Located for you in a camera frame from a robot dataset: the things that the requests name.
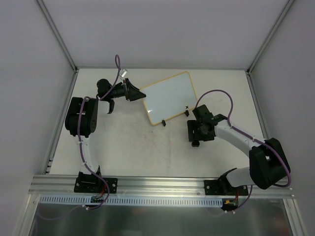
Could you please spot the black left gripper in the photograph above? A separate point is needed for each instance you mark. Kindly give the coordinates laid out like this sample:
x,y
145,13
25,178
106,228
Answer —
x,y
127,89

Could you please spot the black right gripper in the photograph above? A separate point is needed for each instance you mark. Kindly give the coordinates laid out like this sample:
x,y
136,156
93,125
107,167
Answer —
x,y
191,130

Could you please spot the black felt whiteboard eraser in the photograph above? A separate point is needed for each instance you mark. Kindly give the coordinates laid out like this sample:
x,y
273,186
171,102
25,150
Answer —
x,y
195,144

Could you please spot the yellow framed small whiteboard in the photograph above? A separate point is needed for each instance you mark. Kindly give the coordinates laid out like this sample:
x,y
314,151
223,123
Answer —
x,y
169,98

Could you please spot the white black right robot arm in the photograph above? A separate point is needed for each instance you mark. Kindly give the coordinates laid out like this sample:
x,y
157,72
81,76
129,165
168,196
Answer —
x,y
267,160

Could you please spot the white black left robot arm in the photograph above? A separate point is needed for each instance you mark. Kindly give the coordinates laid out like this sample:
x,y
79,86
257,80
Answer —
x,y
81,122

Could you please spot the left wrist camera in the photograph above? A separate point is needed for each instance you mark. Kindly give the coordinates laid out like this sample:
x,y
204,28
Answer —
x,y
122,73

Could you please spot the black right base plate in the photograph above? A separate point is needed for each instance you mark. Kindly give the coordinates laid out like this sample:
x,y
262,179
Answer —
x,y
220,187

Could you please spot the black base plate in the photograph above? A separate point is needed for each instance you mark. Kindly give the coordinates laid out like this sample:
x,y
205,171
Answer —
x,y
220,187
109,184

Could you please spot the right aluminium frame post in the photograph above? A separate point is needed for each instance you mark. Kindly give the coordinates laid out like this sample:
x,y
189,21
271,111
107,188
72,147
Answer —
x,y
271,33

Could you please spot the aluminium frame post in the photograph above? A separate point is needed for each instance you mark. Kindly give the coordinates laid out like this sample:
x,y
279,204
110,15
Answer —
x,y
56,33
271,33

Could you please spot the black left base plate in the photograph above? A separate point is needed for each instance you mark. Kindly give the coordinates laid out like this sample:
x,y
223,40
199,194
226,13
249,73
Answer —
x,y
109,184

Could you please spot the white slotted cable duct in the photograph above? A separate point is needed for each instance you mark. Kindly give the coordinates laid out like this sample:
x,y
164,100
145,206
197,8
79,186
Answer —
x,y
131,201

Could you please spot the left aluminium frame post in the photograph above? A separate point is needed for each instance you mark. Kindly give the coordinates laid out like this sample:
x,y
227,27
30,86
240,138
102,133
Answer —
x,y
56,33

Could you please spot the aluminium mounting rail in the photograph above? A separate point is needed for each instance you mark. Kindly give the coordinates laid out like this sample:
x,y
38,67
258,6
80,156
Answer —
x,y
147,186

